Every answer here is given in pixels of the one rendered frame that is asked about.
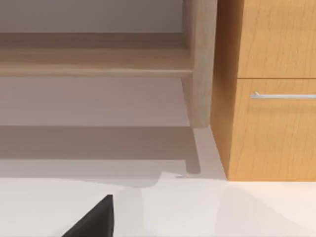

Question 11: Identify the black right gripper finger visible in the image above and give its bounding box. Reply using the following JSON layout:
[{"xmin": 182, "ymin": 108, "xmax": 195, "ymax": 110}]
[{"xmin": 61, "ymin": 194, "xmax": 115, "ymax": 237}]

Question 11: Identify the wooden drawer front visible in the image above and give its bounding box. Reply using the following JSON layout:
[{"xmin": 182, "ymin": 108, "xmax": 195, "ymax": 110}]
[
  {"xmin": 228, "ymin": 78, "xmax": 316, "ymax": 183},
  {"xmin": 237, "ymin": 0, "xmax": 316, "ymax": 79}
]

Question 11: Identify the wooden cupboard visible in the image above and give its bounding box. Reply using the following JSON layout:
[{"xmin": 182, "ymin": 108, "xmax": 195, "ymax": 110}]
[{"xmin": 210, "ymin": 0, "xmax": 316, "ymax": 183}]

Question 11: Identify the pale wooden open shelf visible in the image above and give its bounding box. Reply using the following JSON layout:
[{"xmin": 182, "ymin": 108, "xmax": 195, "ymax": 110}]
[{"xmin": 0, "ymin": 0, "xmax": 218, "ymax": 129}]

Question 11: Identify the long metal handle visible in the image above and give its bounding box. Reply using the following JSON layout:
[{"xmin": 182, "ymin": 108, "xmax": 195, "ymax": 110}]
[{"xmin": 249, "ymin": 91, "xmax": 316, "ymax": 100}]

